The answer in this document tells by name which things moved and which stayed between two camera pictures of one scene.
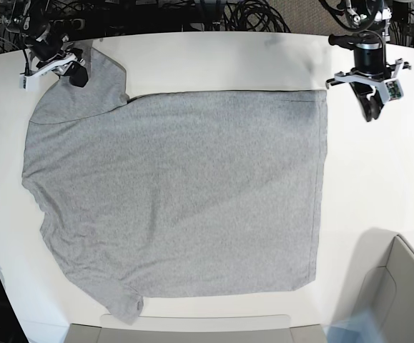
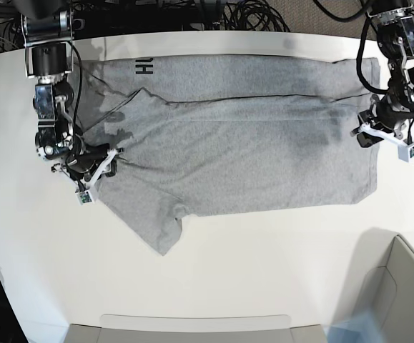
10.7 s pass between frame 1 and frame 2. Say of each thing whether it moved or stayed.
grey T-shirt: moved
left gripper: moved
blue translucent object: stayed
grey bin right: stayed
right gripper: moved
